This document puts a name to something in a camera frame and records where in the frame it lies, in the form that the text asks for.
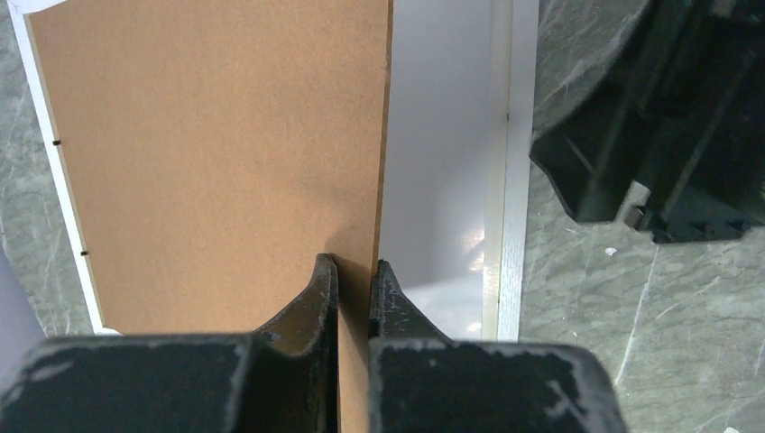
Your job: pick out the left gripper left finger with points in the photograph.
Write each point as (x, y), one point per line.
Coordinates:
(281, 377)

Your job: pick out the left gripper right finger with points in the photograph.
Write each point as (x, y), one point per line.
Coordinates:
(420, 380)

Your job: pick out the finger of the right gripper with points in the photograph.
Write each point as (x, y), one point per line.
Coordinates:
(681, 112)

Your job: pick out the red and white photo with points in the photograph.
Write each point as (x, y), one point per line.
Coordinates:
(435, 180)

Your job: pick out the brown backing board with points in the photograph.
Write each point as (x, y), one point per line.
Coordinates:
(211, 151)

